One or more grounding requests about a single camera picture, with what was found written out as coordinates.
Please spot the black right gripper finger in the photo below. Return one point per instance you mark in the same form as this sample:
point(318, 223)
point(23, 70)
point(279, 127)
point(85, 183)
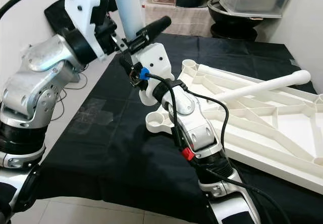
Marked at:
point(128, 70)

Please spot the beige cloth cover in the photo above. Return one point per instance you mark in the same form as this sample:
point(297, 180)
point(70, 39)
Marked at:
point(176, 22)

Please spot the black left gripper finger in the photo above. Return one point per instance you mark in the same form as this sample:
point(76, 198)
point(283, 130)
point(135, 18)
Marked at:
point(151, 31)

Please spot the clear tape cross patch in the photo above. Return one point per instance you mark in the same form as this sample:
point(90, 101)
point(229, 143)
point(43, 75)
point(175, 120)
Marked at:
point(92, 114)

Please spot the white plastic table top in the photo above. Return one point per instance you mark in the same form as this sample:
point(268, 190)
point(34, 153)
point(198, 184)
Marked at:
point(282, 133)

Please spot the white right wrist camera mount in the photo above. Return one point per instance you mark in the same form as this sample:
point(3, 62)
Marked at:
point(154, 57)

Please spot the black round tub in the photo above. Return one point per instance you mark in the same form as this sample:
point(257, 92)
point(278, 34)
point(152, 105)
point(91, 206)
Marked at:
point(237, 27)

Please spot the black table cloth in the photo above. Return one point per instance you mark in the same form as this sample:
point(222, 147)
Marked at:
point(121, 153)

